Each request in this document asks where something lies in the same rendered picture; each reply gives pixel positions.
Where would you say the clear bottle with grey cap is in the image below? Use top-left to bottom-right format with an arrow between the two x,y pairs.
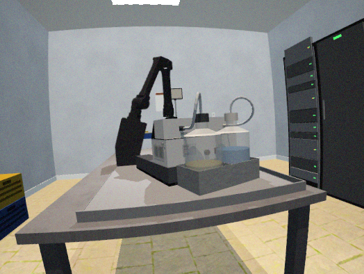
218,113 -> 250,164

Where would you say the clear plastic bottle with black cap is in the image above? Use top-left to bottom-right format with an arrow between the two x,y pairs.
183,113 -> 223,171

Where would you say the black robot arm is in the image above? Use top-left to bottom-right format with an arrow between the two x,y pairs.
127,56 -> 177,121

